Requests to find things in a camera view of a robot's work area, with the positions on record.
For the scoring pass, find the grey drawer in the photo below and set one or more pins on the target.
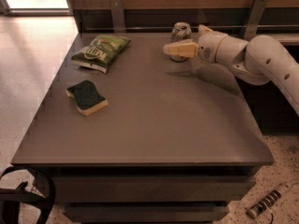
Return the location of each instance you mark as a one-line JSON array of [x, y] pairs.
[[149, 189], [146, 213]]

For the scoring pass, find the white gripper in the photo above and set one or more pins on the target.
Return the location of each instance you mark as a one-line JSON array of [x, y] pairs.
[[207, 47]]

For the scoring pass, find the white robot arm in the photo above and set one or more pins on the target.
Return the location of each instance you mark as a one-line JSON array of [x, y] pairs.
[[258, 61]]

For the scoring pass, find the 7up soda can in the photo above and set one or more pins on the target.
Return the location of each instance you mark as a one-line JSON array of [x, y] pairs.
[[180, 31]]

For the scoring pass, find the upper grey drawer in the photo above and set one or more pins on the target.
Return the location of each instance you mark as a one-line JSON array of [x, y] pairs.
[[149, 189]]

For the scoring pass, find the left metal bracket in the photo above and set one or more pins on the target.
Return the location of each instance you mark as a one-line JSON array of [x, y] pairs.
[[117, 13]]

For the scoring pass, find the right metal bracket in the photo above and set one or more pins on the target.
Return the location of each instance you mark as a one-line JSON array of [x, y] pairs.
[[249, 30]]

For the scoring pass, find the green chip bag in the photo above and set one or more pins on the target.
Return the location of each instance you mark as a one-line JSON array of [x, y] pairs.
[[101, 52]]

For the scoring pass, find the metal bracket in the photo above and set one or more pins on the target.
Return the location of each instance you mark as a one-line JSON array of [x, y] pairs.
[[117, 13], [249, 30]]

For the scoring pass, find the white power strip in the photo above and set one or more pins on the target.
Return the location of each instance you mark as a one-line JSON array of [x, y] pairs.
[[269, 200]]

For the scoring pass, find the lower grey drawer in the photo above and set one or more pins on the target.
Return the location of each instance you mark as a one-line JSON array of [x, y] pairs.
[[146, 213]]

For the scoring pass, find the green yellow sponge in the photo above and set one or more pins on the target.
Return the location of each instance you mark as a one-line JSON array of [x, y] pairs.
[[86, 97]]

